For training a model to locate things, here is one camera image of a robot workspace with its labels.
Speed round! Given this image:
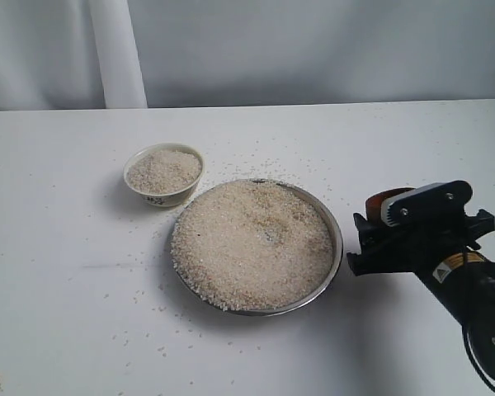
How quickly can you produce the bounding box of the small cream floral bowl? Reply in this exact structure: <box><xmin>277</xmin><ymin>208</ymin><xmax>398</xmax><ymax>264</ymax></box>
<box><xmin>123</xmin><ymin>143</ymin><xmax>205</xmax><ymax>208</ymax></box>

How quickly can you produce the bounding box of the rice in steel basin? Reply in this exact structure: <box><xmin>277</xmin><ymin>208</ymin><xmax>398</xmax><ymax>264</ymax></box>
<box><xmin>171</xmin><ymin>179</ymin><xmax>334</xmax><ymax>311</ymax></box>

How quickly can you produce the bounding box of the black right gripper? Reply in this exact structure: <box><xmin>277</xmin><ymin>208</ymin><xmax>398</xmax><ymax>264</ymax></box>
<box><xmin>347</xmin><ymin>209</ymin><xmax>495</xmax><ymax>382</ymax></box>

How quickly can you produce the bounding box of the rice in small bowl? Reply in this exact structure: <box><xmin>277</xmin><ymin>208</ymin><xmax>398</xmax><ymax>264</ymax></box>
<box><xmin>127</xmin><ymin>149</ymin><xmax>201</xmax><ymax>195</ymax></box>

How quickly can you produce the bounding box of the large steel basin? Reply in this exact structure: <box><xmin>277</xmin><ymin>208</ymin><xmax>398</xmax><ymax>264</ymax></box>
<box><xmin>170</xmin><ymin>177</ymin><xmax>344</xmax><ymax>318</ymax></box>

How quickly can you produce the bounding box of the white backdrop curtain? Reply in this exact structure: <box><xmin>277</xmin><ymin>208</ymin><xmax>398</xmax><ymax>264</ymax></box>
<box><xmin>0</xmin><ymin>1</ymin><xmax>495</xmax><ymax>111</ymax></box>

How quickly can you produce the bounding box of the brown wooden cup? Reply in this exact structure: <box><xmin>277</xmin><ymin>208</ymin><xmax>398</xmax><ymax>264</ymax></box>
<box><xmin>365</xmin><ymin>187</ymin><xmax>413</xmax><ymax>225</ymax></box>

